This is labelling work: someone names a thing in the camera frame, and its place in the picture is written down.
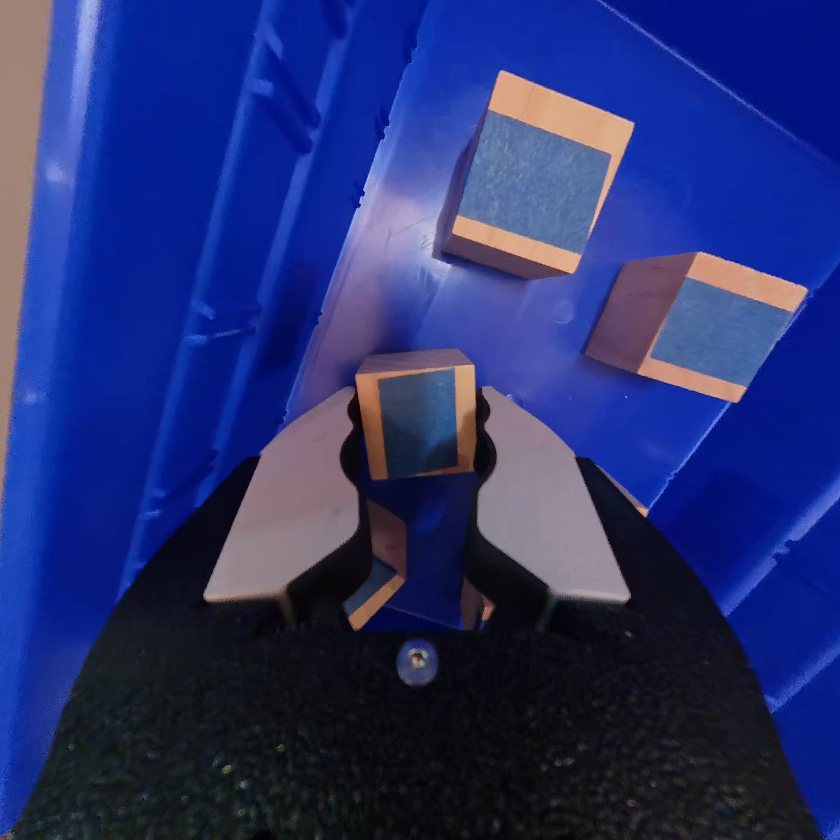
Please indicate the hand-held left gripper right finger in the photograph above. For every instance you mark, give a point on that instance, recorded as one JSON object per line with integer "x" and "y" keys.
{"x": 551, "y": 518}

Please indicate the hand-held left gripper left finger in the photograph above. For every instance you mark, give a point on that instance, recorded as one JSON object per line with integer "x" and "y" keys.
{"x": 289, "y": 518}

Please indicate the blue-striped wooden cube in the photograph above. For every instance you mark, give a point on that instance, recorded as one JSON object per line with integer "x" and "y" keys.
{"x": 709, "y": 328}
{"x": 472, "y": 610}
{"x": 531, "y": 177}
{"x": 417, "y": 426}
{"x": 633, "y": 502}
{"x": 387, "y": 544}

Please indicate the blue plastic bin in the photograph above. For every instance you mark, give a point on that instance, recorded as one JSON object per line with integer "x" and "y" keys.
{"x": 197, "y": 262}

